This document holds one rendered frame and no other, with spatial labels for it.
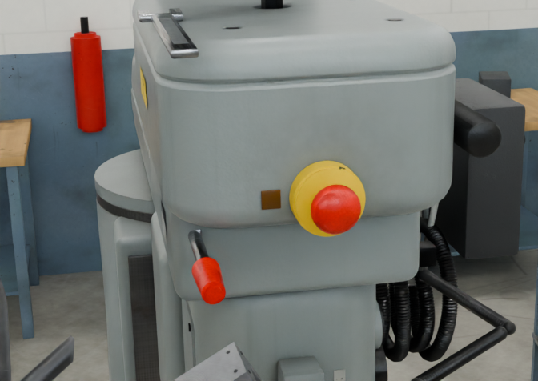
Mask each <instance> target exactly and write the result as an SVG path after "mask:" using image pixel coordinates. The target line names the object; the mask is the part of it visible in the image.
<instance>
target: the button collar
mask: <svg viewBox="0 0 538 381"><path fill-rule="evenodd" d="M330 185H343V186H347V187H349V188H351V189H352V190H353V191H354V192H355V193H356V194H357V196H358V198H359V200H360V204H361V213H360V217H361V215H362V213H363V209H364V206H365V191H364V188H363V184H362V183H361V182H360V180H359V178H358V177H357V176H356V175H355V174H354V173H353V172H352V171H351V170H350V169H349V168H348V167H346V166H344V165H343V164H341V163H339V162H334V161H321V162H315V163H313V164H311V165H310V166H307V167H306V168H304V169H303V170H302V171H301V172H300V173H299V174H298V175H297V176H296V178H295V180H294V182H293V183H292V185H291V190H290V197H289V200H290V206H291V210H292V212H293V214H294V216H295V217H296V219H297V220H298V222H299V223H300V225H301V226H302V227H303V228H304V229H305V230H307V231H309V232H310V233H312V234H314V235H318V236H324V237H330V236H335V235H332V234H328V233H325V232H323V231H321V230H320V229H319V228H318V227H317V226H316V225H315V223H314V222H313V220H312V217H311V204H312V201H313V199H314V197H315V196H316V195H317V194H318V193H319V192H320V191H321V190H322V189H323V188H325V187H327V186H330ZM360 217H359V218H360ZM358 220H359V219H358ZM338 235H340V234H338Z"/></svg>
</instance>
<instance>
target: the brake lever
mask: <svg viewBox="0 0 538 381"><path fill-rule="evenodd" d="M188 238H189V241H190V245H191V249H192V251H193V254H194V257H195V263H194V265H193V267H192V275H193V277H194V280H195V282H196V285H197V287H198V289H199V292H200V294H201V296H202V298H203V300H204V301H205V302H206V303H209V304H217V303H220V302H221V301H222V300H223V299H224V297H225V294H226V290H225V286H224V283H223V277H222V273H221V270H220V266H219V264H218V262H217V261H216V260H215V259H213V258H209V256H208V253H207V249H206V247H205V245H204V242H203V238H202V230H201V229H196V230H192V231H190V232H189V234H188Z"/></svg>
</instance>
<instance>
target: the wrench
mask: <svg viewBox="0 0 538 381"><path fill-rule="evenodd" d="M137 16H138V20H139V21H140V22H141V23H144V22H152V24H153V26H154V27H155V29H156V31H157V33H158V34H159V37H160V38H161V40H162V41H163V44H164V46H165V47H166V48H167V51H168V53H169V55H170V56H171V58H173V59H178V58H197V57H198V56H199V50H198V48H197V47H196V46H195V44H194V43H193V42H192V41H191V39H190V38H189V37H188V35H187V34H186V32H185V31H184V30H183V28H182V27H181V26H180V25H179V23H178V21H182V20H183V12H182V11H181V10H180V9H179V8H173V9H169V13H158V14H150V12H149V11H148V10H137Z"/></svg>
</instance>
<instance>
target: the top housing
mask: <svg viewBox="0 0 538 381"><path fill-rule="evenodd" d="M173 8H179V9H180V10H181V11H182V12H183V20H182V21H178V23H179V25H180V26H181V27H182V28H183V30H184V31H185V32H186V34H187V35H188V37H189V38H190V39H191V41H192V42H193V43H194V44H195V46H196V47H197V48H198V50H199V56H198V57H197V58H178V59H173V58H171V56H170V55H169V53H168V51H167V48H166V47H165V46H164V44H163V41H162V40H161V38H160V37H159V34H158V33H157V31H156V29H155V27H154V26H153V24H152V22H144V23H141V22H140V21H139V20H138V16H137V10H148V11H149V12H150V14H158V13H169V9H173ZM132 16H133V19H134V23H133V31H134V56H135V69H136V82H137V95H138V107H139V113H140V116H141V119H142V122H143V127H144V130H145V134H146V137H147V142H148V146H149V148H150V152H151V157H152V160H153V163H154V166H155V172H156V175H157V178H158V181H159V186H160V190H161V193H162V196H163V201H164V202H165V203H166V205H167V207H168V208H169V210H170V211H171V212H172V213H173V214H174V215H176V216H177V217H179V218H180V219H182V220H184V221H186V222H188V223H193V224H196V225H199V226H202V227H213V228H229V229H231V228H245V227H264V226H274V225H284V224H294V223H299V222H298V220H297V219H296V217H295V216H294V214H293V212H292V210H291V206H290V200H289V197H290V190H291V185H292V183H293V182H294V180H295V178H296V176H297V175H298V174H299V173H300V172H301V171H302V170H303V169H304V168H306V167H307V166H310V165H311V164H313V163H315V162H321V161H334V162H339V163H341V164H343V165H344V166H346V167H348V168H349V169H350V170H351V171H352V172H353V173H354V174H355V175H356V176H357V177H358V178H359V180H360V182H361V183H362V184H363V188H364V191H365V206H364V209H363V213H362V215H361V217H360V219H362V218H372V217H382V216H392V215H406V214H411V213H415V212H417V211H422V210H425V209H428V208H429V207H433V206H435V205H436V204H437V203H438V202H439V201H440V200H441V199H443V198H444V197H445V195H446V194H447V192H448V190H449V188H450V186H451V183H452V162H453V135H454V109H455V83H456V68H455V66H454V65H453V64H452V63H453V62H454V61H455V60H456V46H455V43H454V41H453V39H452V36H451V35H450V33H449V32H448V31H447V30H446V29H445V28H443V27H442V26H440V25H437V24H435V23H434V22H430V21H428V20H426V19H424V18H420V17H418V16H415V15H414V14H409V13H408V12H405V11H403V10H399V9H397V8H395V7H393V6H389V5H387V4H384V3H382V2H379V1H376V0H283V8H281V9H261V0H135V1H134V4H133V9H132ZM271 190H281V208H279V209H269V210H262V202H261V191H271Z"/></svg>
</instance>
